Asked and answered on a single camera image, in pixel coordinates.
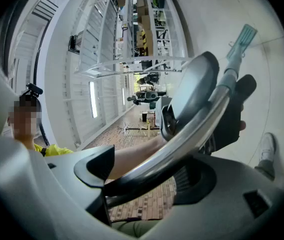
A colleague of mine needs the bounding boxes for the black parked scooter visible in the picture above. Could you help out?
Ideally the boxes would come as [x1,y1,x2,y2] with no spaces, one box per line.
[136,73,160,87]

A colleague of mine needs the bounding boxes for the long white light fixture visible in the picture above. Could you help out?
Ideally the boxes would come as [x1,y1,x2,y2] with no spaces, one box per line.
[88,80,98,119]

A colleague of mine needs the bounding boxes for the person's left hand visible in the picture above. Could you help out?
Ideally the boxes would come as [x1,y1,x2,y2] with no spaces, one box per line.
[239,103,247,133]

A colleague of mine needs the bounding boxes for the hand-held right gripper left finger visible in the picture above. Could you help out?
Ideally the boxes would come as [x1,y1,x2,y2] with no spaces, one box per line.
[0,136,132,240]

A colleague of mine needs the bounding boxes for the black head-mounted camera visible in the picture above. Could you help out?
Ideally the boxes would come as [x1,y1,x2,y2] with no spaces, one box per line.
[19,82,44,102]

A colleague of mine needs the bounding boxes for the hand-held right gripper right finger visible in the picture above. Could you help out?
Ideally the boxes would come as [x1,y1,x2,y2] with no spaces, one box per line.
[144,153,284,240]

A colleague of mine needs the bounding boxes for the grey floor wiper pole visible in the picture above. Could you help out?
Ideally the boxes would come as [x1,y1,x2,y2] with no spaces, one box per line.
[104,23,259,209]

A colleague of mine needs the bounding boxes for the white sneaker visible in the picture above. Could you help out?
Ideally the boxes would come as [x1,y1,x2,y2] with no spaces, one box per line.
[259,132,277,163]

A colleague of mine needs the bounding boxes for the stack of cardboard boxes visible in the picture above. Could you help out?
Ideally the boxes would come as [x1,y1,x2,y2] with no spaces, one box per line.
[135,0,155,57]

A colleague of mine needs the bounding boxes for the black and white scooter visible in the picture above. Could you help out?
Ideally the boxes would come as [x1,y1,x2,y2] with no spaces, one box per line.
[126,90,167,107]

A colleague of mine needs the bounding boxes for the black coat stand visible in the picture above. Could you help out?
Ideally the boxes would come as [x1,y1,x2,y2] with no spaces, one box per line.
[117,123,163,136]

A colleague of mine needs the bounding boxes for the person's left forearm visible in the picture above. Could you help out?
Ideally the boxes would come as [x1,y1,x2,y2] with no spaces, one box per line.
[105,135,169,181]

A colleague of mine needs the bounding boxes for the yellow t-shirt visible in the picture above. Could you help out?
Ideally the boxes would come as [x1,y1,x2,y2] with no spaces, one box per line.
[33,143,74,157]

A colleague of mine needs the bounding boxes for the person's head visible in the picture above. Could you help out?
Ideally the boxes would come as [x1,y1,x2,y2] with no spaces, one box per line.
[6,93,42,150]

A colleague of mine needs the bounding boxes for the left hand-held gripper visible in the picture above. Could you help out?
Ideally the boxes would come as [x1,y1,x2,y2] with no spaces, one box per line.
[156,50,257,152]

